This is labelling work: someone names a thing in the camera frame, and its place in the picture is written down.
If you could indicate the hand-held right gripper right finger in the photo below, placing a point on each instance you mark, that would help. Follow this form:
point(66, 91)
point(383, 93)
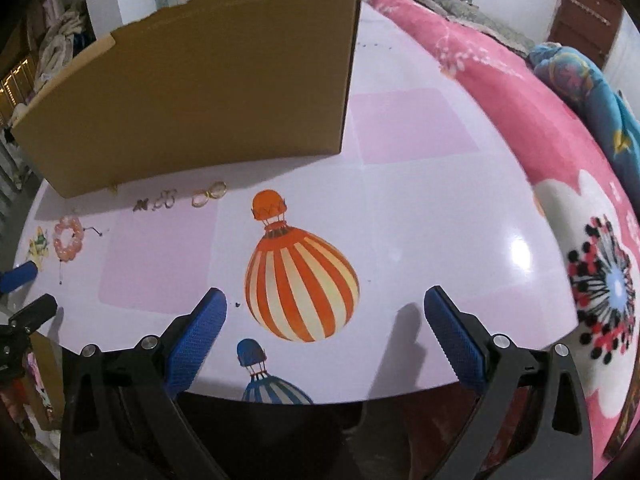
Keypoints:
point(457, 342)

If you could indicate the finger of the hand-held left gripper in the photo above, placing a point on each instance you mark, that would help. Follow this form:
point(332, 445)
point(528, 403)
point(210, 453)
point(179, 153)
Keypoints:
point(17, 277)
point(32, 312)

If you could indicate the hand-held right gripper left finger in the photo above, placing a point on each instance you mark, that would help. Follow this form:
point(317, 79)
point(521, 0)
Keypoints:
point(197, 345)

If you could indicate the brown cardboard box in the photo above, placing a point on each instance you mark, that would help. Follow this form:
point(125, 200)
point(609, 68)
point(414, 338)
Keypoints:
point(200, 100)

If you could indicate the small open cardboard box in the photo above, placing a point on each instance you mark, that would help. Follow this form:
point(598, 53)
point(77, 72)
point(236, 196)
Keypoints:
point(47, 380)

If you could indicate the pile of clothes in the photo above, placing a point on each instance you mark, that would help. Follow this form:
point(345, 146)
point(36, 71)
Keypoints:
point(60, 35)

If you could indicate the pink floral blanket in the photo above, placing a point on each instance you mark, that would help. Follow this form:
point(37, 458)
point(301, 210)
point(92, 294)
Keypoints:
point(500, 85)

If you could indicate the blue patterned blanket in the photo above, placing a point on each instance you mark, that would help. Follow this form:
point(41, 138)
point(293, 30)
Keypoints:
point(590, 90)

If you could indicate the grey fuzzy blanket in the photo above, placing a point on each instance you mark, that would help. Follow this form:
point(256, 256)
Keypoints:
point(475, 15)

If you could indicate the brown door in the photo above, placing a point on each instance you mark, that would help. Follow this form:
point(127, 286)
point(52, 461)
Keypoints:
point(585, 15)

